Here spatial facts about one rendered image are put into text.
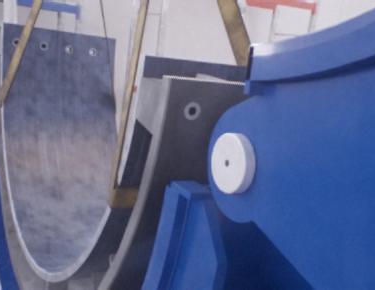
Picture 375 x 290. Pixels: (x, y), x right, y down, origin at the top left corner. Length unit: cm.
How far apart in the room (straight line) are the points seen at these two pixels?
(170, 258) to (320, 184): 57
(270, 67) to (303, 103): 10
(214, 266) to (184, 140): 35
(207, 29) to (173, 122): 887
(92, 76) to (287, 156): 262
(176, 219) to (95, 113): 221
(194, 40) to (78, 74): 669
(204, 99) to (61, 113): 212
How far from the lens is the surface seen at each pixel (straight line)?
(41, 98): 349
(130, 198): 172
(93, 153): 343
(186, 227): 143
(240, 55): 205
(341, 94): 100
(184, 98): 142
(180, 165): 149
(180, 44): 1002
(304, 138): 106
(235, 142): 118
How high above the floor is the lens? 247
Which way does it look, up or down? 10 degrees down
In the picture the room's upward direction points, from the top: 8 degrees clockwise
